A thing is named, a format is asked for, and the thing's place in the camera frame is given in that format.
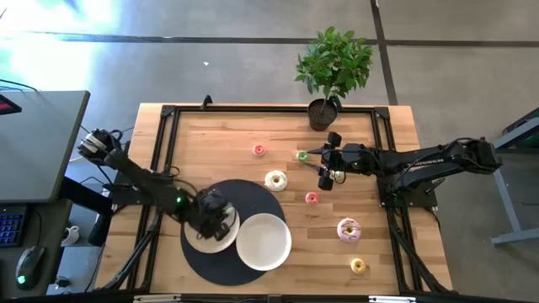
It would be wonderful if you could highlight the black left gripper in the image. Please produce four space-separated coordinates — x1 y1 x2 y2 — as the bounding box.
195 188 236 242

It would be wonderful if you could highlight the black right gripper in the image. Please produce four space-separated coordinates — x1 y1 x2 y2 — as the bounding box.
303 131 376 192

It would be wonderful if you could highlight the large white frosted donut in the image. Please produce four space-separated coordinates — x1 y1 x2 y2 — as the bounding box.
264 169 289 193

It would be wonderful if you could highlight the large pink chocolate-drizzled donut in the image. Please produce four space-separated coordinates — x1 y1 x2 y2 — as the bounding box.
336 217 362 244

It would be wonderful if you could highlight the flat white plate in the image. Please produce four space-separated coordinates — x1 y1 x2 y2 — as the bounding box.
184 205 241 255

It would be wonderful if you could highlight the deep white plate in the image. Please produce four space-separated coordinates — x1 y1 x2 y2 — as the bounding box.
235 212 293 272

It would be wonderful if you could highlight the round black woven placemat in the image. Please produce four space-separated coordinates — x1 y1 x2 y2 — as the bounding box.
179 178 288 287

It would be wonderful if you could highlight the green plant in black pot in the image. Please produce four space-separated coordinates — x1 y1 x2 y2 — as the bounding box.
294 26 375 132

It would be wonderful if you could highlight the dark low desk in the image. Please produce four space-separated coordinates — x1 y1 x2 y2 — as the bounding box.
0 198 75 300

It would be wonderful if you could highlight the black computer mouse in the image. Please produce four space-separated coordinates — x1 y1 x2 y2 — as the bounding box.
15 246 46 291

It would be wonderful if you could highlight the grey metal side table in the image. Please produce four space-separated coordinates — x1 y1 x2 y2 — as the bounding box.
490 107 539 247

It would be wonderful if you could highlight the grey desk top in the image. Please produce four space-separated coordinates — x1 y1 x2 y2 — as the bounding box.
0 90 91 205

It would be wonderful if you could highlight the black backlit keyboard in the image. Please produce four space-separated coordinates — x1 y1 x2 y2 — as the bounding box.
0 204 27 248

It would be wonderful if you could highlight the black device with red light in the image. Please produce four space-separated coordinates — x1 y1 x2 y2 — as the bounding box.
0 93 23 116

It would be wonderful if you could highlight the black aluminium table frame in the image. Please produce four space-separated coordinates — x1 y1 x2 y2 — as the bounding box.
96 104 454 295

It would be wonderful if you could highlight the silver metal bracket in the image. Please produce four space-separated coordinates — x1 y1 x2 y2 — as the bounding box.
368 295 417 303
133 294 182 303

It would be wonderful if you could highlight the black cable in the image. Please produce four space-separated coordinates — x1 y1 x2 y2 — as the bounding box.
0 78 39 93

